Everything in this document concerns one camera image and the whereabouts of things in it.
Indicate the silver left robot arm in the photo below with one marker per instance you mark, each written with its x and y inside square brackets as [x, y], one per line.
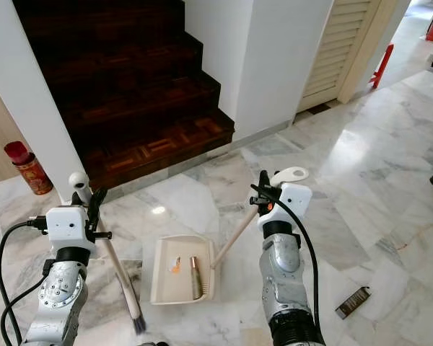
[61, 303]

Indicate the red lidded canister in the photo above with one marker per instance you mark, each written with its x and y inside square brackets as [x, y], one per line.
[32, 173]

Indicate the golden brown tube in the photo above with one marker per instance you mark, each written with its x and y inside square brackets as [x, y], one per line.
[196, 279]

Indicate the dark wooden staircase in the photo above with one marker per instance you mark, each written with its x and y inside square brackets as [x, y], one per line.
[130, 86]

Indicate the brown striped wrapper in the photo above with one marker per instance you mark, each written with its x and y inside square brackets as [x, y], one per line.
[352, 303]

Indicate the beige louvered door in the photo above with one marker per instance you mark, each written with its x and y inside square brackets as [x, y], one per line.
[339, 43]

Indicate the red leaning stick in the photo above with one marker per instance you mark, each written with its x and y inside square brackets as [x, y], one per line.
[382, 65]

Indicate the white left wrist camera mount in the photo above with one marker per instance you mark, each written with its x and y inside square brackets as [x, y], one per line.
[66, 227]

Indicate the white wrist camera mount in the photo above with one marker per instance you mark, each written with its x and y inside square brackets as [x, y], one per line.
[66, 227]
[292, 202]

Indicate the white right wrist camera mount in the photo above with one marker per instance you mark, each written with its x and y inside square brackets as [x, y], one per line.
[292, 202]

